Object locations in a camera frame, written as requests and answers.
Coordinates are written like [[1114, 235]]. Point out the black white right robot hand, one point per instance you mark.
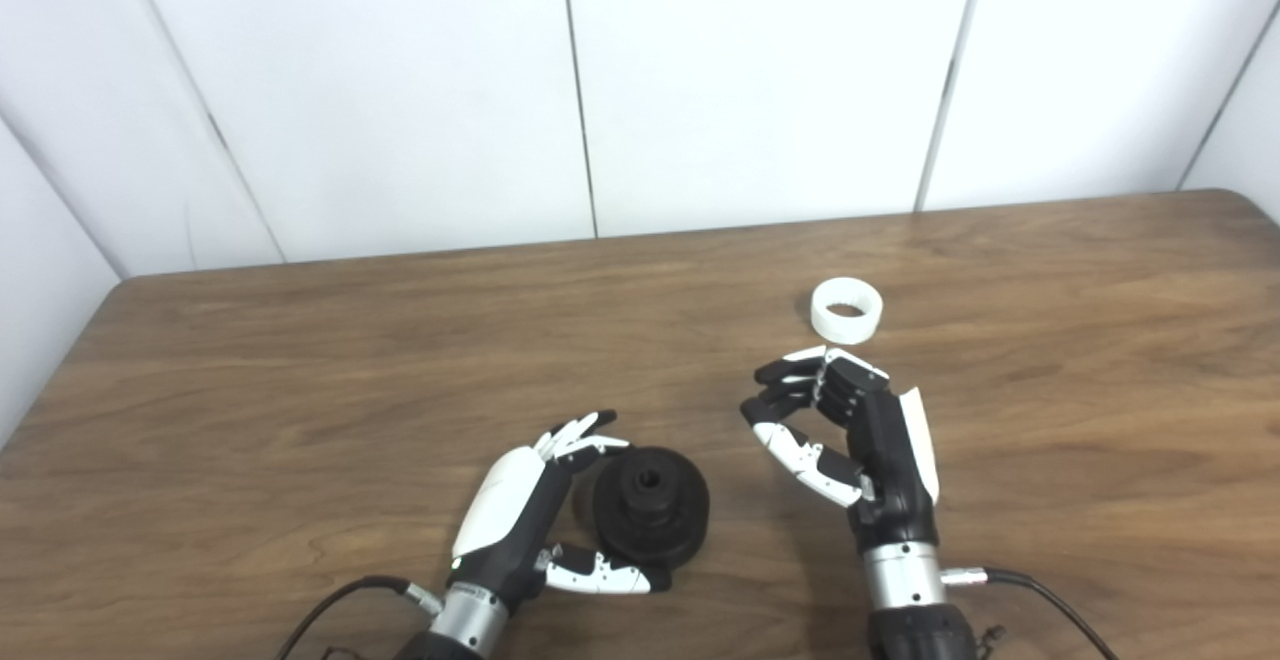
[[890, 470]]

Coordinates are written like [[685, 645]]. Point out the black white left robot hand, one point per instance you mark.
[[510, 510]]

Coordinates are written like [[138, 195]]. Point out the round black stepped part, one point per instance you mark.
[[655, 525]]

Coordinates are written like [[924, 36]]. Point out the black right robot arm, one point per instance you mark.
[[915, 620]]

